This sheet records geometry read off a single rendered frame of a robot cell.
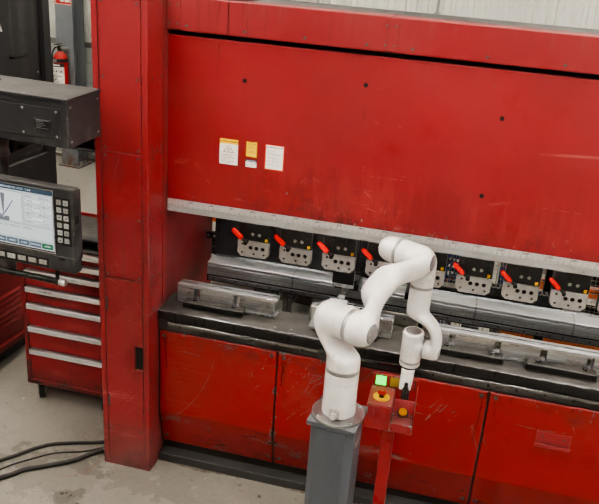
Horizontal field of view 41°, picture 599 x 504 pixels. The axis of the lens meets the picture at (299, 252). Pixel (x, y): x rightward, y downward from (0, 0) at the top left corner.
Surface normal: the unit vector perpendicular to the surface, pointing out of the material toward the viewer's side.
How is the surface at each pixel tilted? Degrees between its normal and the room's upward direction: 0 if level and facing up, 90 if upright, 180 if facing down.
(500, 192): 90
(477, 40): 90
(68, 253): 90
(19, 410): 0
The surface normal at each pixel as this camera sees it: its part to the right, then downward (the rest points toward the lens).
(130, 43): -0.25, 0.36
